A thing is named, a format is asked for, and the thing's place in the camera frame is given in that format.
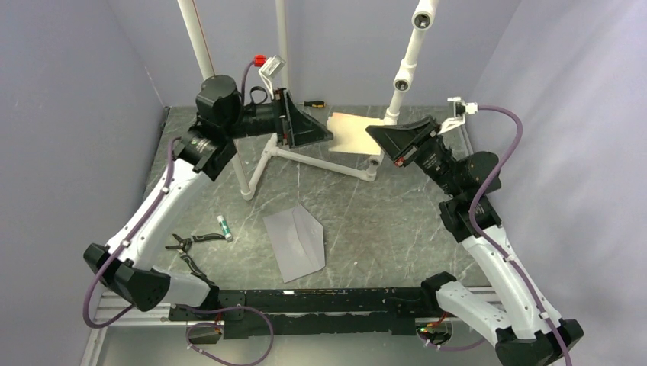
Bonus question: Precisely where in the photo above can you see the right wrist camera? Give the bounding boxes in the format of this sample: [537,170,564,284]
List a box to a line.
[438,96,478,135]

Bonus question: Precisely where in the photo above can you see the yellow black screwdriver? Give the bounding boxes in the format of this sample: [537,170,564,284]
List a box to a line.
[302,100,326,108]

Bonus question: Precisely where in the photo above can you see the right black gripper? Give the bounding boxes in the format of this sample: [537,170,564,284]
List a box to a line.
[365,115,462,197]

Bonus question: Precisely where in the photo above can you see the black handled pliers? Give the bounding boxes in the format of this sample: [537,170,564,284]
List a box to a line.
[166,232,227,276]

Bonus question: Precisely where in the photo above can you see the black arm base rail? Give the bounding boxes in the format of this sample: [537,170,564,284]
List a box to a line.
[169,287,443,339]

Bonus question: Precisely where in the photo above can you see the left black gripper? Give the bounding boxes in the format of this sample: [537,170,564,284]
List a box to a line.
[224,88,333,149]

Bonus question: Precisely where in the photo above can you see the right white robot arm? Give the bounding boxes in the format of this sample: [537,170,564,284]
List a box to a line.
[367,117,584,365]

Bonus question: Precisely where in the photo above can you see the white green glue stick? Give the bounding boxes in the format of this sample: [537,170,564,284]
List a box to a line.
[217,215,233,242]

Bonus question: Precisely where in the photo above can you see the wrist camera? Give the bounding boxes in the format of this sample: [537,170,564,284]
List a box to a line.
[253,54,286,99]
[438,96,478,135]

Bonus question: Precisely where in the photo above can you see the brown paper letter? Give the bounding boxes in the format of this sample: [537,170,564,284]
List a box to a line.
[327,112,385,156]

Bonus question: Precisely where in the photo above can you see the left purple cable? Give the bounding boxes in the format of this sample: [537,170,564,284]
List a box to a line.
[82,58,261,329]

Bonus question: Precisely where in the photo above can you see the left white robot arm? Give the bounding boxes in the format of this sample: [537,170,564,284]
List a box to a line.
[83,75,333,320]

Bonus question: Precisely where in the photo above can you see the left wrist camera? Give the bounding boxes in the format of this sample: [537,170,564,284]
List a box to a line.
[253,54,286,99]

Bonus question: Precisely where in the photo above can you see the white PVC pipe frame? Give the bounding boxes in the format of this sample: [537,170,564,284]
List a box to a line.
[178,0,439,201]

